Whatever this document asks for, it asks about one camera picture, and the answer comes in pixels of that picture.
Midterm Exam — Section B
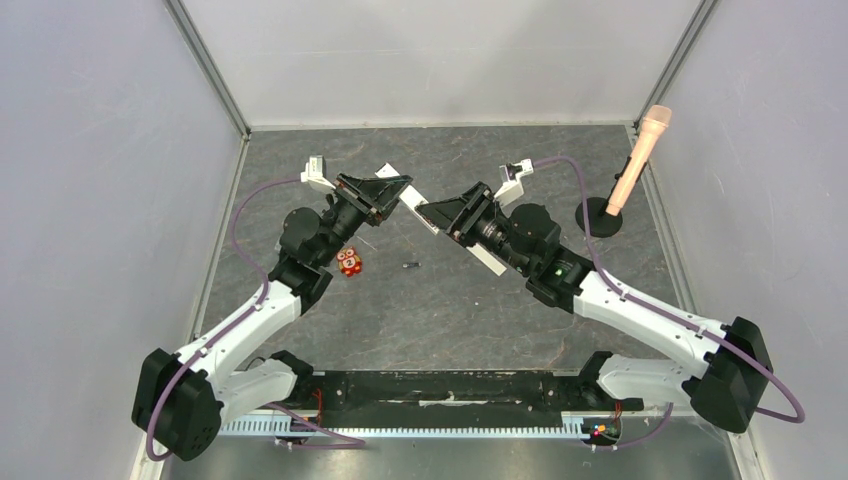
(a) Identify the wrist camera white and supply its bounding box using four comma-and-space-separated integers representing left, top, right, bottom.
494, 158, 534, 207
300, 155, 335, 195

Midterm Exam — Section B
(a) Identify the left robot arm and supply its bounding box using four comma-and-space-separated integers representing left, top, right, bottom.
131, 174, 412, 461

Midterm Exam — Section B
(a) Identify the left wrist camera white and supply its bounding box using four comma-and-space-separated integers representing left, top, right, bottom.
300, 155, 335, 195

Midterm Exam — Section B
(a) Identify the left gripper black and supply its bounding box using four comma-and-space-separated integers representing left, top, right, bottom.
316, 171, 412, 266

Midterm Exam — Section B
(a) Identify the black microphone stand base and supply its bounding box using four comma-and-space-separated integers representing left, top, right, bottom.
575, 197, 623, 238

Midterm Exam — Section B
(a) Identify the white slotted cable duct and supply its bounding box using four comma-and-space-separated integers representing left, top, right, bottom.
221, 414, 586, 439

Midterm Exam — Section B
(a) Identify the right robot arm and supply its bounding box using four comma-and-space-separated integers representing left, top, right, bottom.
415, 183, 773, 433

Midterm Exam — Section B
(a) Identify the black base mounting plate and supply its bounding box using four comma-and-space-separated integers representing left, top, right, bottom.
281, 370, 644, 429

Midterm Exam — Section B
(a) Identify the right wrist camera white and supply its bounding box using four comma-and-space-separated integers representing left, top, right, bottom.
494, 158, 534, 207

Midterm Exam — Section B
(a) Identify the red owl number block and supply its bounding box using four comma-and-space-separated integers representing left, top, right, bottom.
336, 246, 362, 277

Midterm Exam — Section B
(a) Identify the pink toy microphone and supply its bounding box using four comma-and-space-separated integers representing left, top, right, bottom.
605, 104, 672, 216

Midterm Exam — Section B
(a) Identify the white remote control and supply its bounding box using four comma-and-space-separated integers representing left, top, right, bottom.
375, 163, 439, 235

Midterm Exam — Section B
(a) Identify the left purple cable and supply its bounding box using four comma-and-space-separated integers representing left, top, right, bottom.
145, 177, 367, 462

